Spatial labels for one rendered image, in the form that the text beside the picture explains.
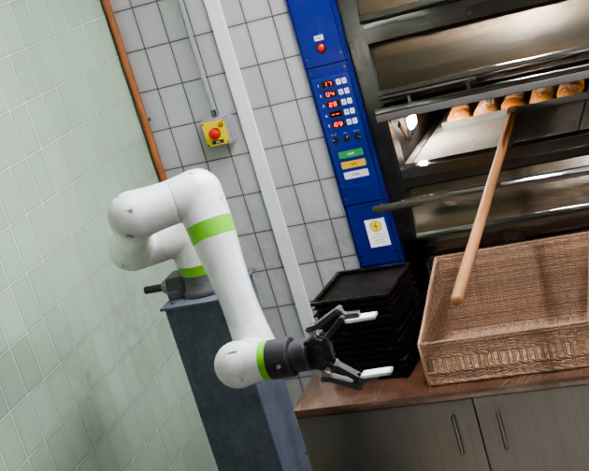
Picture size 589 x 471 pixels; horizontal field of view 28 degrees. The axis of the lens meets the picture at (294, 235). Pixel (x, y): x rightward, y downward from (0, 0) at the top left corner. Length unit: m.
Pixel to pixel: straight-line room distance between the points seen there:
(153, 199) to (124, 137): 1.40
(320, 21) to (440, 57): 0.42
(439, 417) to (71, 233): 1.31
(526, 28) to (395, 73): 0.46
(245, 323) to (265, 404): 0.59
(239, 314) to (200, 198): 0.29
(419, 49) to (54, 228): 1.34
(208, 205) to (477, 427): 1.38
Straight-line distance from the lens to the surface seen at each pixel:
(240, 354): 2.68
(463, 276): 2.87
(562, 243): 4.06
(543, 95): 4.47
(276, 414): 3.42
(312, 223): 4.25
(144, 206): 2.82
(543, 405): 3.75
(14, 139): 3.63
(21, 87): 3.72
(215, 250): 2.82
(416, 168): 4.09
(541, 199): 4.05
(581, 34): 3.89
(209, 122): 4.17
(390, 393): 3.86
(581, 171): 3.62
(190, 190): 2.83
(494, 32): 3.94
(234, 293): 2.81
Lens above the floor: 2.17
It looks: 16 degrees down
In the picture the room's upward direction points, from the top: 16 degrees counter-clockwise
